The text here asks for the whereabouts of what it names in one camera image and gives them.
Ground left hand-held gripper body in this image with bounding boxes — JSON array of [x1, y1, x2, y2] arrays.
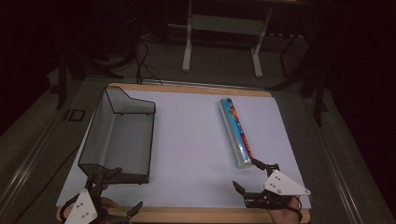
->
[[64, 175, 129, 224]]

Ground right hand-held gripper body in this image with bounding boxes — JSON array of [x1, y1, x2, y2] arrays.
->
[[242, 169, 312, 210]]

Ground black mesh wire basket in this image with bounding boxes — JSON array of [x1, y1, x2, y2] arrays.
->
[[77, 86, 157, 186]]

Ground person's left hand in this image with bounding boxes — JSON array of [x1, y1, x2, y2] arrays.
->
[[98, 182, 120, 210]]

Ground person's right hand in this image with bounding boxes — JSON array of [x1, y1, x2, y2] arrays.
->
[[266, 196, 304, 224]]

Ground white table mat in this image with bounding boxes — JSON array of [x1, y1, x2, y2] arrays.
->
[[55, 89, 312, 210]]

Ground black metal stand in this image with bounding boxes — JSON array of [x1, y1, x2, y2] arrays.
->
[[298, 55, 332, 128]]

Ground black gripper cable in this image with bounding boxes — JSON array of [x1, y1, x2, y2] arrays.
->
[[291, 195, 304, 222], [58, 193, 80, 222]]

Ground thin black floor cable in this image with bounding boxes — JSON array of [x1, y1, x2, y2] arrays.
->
[[13, 146, 82, 223]]

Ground black floor cables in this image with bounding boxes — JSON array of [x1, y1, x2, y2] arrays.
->
[[132, 38, 163, 86]]

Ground white metal stand frame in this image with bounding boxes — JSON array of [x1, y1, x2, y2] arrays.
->
[[181, 0, 276, 79]]

